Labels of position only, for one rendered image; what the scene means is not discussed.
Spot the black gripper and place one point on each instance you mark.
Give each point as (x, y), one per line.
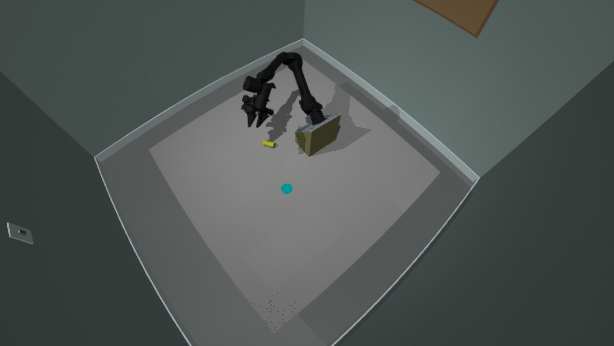
(258, 106)

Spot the yellow cylinder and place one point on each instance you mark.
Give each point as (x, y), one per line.
(268, 143)

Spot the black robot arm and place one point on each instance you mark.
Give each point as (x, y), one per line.
(294, 62)

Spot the cyan circle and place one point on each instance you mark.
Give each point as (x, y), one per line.
(286, 188)

